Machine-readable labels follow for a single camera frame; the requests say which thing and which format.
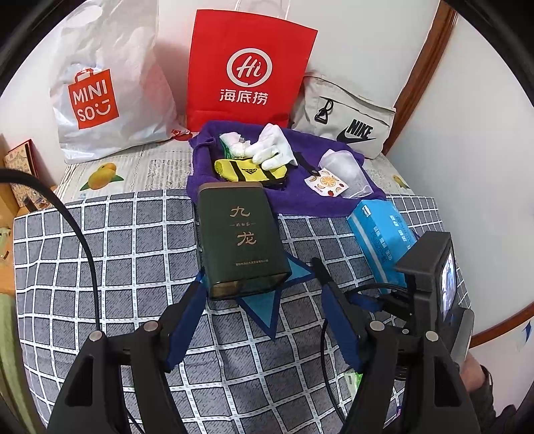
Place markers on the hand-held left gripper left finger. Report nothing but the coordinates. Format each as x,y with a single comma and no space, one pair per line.
183,325

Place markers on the white plastic shopping bag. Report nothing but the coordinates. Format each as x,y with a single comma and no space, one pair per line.
112,83

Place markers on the green cloth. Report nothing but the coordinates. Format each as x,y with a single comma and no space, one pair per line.
10,354

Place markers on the light green wrapper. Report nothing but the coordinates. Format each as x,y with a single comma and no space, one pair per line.
354,379

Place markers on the grey checked blanket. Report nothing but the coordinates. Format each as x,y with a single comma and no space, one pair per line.
125,271

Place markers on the dark green tea tin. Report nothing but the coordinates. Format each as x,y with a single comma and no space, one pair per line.
240,238

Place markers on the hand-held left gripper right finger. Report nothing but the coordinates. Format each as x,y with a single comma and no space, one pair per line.
338,321

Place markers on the patterned gift box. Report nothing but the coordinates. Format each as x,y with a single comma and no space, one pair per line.
21,160

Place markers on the red white wrapper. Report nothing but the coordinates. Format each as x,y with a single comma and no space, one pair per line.
180,133

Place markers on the fruit print small packet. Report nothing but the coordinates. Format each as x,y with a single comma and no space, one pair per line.
325,182

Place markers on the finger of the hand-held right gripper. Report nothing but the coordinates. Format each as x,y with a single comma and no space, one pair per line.
321,271
367,301

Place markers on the beige sling bag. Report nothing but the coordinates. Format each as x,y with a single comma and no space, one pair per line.
346,112

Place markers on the yellow black striped sock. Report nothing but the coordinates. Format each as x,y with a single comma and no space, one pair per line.
246,173

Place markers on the blue tissue pack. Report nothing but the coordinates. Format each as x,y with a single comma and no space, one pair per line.
379,233

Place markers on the fruit print bedsheet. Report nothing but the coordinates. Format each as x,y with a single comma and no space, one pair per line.
142,167

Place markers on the clear bubble wrap bag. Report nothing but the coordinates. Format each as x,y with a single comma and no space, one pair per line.
346,167

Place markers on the wooden bed headboard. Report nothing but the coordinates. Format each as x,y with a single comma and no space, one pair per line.
425,75

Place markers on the red paper bag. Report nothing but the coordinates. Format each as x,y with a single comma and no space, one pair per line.
250,66

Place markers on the person's right forearm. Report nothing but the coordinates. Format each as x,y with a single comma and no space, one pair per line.
492,400

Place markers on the purple cloth-lined tray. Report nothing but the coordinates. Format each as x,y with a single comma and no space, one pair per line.
292,200

